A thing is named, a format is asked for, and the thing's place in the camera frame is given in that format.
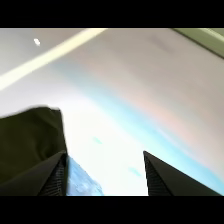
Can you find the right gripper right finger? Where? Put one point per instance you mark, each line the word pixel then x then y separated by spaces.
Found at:
pixel 166 181

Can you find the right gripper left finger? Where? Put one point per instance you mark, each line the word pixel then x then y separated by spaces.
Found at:
pixel 40 181

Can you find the dark green garment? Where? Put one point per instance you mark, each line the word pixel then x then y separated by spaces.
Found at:
pixel 30 140

